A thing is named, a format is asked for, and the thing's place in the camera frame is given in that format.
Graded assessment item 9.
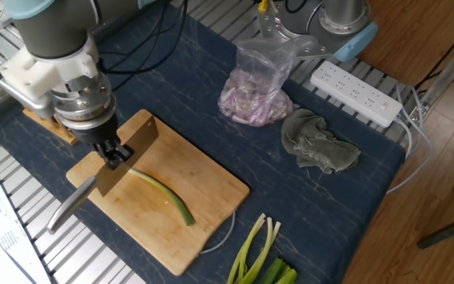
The office chair base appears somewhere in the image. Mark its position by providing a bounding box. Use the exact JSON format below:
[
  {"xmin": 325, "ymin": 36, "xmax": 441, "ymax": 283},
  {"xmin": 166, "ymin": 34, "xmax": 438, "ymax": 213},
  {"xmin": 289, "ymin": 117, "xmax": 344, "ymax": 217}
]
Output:
[{"xmin": 415, "ymin": 121, "xmax": 454, "ymax": 250}]

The wooden cutting board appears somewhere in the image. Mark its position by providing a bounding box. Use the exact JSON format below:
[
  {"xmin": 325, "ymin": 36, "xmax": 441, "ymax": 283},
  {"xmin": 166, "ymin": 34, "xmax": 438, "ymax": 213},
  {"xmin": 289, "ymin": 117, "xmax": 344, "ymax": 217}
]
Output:
[{"xmin": 65, "ymin": 109, "xmax": 251, "ymax": 277}]

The grey-green rag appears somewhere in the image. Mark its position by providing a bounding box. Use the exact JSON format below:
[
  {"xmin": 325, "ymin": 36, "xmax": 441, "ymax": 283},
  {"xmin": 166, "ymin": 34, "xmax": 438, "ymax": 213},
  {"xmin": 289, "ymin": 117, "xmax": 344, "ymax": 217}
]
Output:
[{"xmin": 281, "ymin": 108, "xmax": 362, "ymax": 174}]

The aluminium extrusion post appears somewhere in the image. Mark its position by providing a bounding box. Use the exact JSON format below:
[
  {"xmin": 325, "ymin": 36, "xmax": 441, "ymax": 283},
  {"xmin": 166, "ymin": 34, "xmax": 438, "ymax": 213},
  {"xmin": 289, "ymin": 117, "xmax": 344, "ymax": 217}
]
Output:
[{"xmin": 410, "ymin": 23, "xmax": 454, "ymax": 119}]

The clear plastic bag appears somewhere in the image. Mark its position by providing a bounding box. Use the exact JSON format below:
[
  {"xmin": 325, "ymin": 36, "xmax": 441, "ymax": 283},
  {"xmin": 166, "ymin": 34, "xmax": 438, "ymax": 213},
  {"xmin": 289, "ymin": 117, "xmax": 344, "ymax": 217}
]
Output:
[{"xmin": 218, "ymin": 35, "xmax": 318, "ymax": 128}]

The green scallion leaves bundle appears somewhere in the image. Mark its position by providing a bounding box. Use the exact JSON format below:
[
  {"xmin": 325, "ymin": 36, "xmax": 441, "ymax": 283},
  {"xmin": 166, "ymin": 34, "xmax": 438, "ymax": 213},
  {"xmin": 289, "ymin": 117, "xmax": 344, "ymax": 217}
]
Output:
[{"xmin": 259, "ymin": 256, "xmax": 298, "ymax": 284}]

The steel cleaver knife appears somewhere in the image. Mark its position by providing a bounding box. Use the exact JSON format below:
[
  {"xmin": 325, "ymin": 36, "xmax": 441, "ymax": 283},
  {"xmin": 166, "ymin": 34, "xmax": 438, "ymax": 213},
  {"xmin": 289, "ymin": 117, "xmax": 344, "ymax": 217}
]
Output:
[{"xmin": 46, "ymin": 117, "xmax": 160, "ymax": 234}]

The wooden dish rack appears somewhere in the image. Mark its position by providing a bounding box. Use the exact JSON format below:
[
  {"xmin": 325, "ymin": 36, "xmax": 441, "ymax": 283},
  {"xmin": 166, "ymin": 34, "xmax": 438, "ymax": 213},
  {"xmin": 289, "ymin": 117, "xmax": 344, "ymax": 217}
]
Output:
[{"xmin": 21, "ymin": 106, "xmax": 79, "ymax": 146}]

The white power strip cable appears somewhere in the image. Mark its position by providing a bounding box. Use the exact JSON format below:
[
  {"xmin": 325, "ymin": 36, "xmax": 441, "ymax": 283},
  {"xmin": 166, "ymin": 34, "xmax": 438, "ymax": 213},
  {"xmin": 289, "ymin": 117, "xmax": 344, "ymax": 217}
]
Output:
[{"xmin": 386, "ymin": 84, "xmax": 435, "ymax": 194}]

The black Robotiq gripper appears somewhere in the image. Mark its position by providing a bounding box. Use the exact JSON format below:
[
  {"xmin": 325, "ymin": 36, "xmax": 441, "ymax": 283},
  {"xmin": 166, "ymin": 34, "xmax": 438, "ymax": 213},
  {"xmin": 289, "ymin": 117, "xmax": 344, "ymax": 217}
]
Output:
[{"xmin": 70, "ymin": 113, "xmax": 135, "ymax": 171}]

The white power strip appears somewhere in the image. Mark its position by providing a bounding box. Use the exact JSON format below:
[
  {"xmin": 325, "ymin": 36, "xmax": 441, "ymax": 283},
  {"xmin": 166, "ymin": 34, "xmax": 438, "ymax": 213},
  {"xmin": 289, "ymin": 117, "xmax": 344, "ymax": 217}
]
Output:
[{"xmin": 310, "ymin": 59, "xmax": 404, "ymax": 129}]

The single scallion stalk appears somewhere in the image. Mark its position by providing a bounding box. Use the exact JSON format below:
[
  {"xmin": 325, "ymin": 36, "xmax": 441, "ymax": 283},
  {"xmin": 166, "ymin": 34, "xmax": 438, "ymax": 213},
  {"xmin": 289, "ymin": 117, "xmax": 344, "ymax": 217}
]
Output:
[{"xmin": 127, "ymin": 167, "xmax": 196, "ymax": 227}]

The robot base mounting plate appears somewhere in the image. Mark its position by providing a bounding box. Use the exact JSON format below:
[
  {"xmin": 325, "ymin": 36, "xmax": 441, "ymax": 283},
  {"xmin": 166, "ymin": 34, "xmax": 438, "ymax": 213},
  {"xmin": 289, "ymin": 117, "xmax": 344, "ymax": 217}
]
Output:
[{"xmin": 256, "ymin": 0, "xmax": 333, "ymax": 60}]

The metal wire loop handle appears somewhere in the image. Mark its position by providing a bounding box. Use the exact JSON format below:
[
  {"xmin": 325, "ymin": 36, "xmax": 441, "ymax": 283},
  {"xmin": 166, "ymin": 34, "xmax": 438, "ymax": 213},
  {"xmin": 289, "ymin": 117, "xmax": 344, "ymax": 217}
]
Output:
[{"xmin": 199, "ymin": 210, "xmax": 237, "ymax": 256}]

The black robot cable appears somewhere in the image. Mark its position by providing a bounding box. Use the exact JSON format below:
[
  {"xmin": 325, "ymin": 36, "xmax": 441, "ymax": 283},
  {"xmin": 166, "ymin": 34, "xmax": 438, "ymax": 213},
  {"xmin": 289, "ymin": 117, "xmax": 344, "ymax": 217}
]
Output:
[{"xmin": 92, "ymin": 0, "xmax": 191, "ymax": 94}]

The scallion with white stem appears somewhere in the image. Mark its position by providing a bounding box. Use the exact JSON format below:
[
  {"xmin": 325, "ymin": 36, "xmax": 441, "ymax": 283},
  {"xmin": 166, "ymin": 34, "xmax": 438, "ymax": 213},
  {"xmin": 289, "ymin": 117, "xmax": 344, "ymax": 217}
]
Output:
[
  {"xmin": 225, "ymin": 212, "xmax": 266, "ymax": 284},
  {"xmin": 242, "ymin": 220, "xmax": 282, "ymax": 284},
  {"xmin": 237, "ymin": 216, "xmax": 274, "ymax": 284}
]

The dark blue marbled mat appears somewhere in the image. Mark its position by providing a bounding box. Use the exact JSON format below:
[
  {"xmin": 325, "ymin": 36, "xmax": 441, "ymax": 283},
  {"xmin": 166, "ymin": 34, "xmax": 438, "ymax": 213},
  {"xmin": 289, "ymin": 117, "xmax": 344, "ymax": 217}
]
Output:
[{"xmin": 0, "ymin": 2, "xmax": 406, "ymax": 284}]

